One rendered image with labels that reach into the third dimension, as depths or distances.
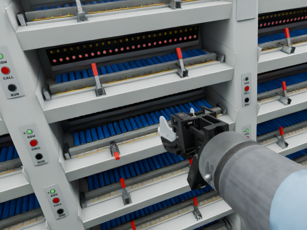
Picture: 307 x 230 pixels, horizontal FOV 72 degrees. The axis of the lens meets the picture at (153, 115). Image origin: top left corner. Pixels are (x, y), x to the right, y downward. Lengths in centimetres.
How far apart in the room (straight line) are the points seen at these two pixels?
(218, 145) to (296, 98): 78
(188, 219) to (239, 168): 74
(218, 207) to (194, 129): 70
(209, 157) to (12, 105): 51
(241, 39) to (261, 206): 62
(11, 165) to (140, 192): 43
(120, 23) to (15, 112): 36
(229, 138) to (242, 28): 53
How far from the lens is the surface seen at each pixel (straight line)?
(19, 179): 76
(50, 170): 71
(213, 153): 31
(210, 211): 102
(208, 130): 33
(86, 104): 63
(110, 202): 83
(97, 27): 62
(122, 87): 66
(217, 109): 85
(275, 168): 26
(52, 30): 62
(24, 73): 63
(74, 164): 72
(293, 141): 114
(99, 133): 77
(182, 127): 38
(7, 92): 64
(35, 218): 90
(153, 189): 84
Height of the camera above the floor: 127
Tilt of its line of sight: 20 degrees down
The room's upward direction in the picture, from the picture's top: 9 degrees counter-clockwise
